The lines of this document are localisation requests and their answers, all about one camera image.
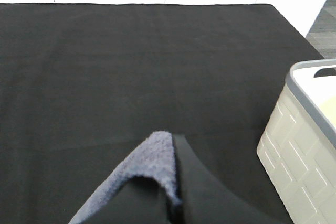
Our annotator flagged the black table cloth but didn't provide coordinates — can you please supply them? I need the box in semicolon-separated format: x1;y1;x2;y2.
1;3;321;223

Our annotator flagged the grey-blue microfibre towel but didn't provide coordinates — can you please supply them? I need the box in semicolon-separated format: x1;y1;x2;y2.
69;131;182;223

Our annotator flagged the cream plastic storage basket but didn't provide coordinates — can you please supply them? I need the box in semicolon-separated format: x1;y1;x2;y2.
257;59;335;223

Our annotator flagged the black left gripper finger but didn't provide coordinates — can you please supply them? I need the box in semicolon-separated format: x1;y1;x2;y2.
173;135;280;223

